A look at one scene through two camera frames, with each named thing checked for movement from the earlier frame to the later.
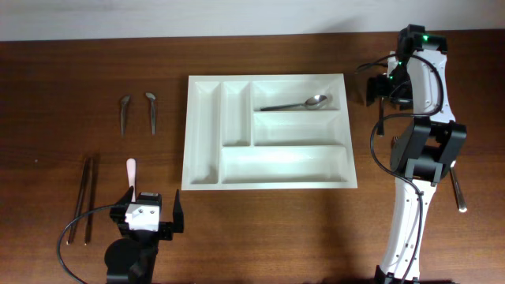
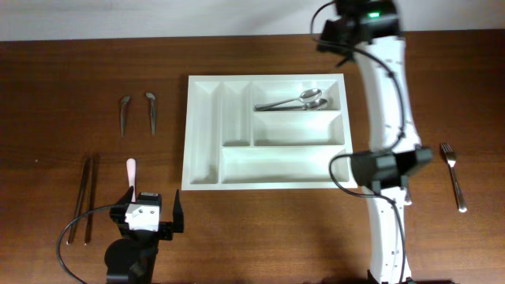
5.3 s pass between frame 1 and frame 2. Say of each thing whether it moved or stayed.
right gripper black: moved
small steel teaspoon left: stayed
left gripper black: stayed
